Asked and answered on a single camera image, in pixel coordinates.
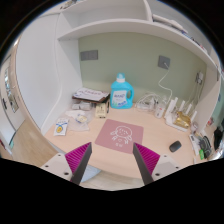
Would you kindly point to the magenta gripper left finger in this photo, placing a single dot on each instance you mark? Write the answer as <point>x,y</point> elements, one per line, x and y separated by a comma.
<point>77,160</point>

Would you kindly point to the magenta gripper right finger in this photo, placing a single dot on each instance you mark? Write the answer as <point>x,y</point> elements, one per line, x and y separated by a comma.
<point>146,160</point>

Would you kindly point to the black computer mouse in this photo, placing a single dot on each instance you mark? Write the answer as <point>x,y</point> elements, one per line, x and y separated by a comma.
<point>175,146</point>

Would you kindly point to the pink mouse pad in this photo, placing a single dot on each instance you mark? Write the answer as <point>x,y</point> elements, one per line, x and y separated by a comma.
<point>119,136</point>

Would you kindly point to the yellow snack packet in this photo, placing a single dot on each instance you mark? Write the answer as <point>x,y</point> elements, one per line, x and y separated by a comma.
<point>61,127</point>

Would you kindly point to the clear plastic bag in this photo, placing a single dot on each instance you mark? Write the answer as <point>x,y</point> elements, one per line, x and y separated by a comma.
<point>78,121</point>

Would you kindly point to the small yellow box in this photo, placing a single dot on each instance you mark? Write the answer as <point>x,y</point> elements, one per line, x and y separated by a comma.
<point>101,110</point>

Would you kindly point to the black device at right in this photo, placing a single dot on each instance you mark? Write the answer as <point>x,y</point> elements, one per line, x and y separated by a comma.
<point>205,145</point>

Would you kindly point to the blue detergent bottle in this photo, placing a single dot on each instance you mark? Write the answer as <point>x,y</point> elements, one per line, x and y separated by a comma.
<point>122,93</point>

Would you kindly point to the grey wall socket right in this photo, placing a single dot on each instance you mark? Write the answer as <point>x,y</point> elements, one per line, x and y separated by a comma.
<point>164,62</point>

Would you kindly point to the grey double wall socket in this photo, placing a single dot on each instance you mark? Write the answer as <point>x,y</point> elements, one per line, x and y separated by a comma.
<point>89,55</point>

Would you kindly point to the white wall shelf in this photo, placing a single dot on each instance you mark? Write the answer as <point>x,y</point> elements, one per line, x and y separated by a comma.
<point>90,17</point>

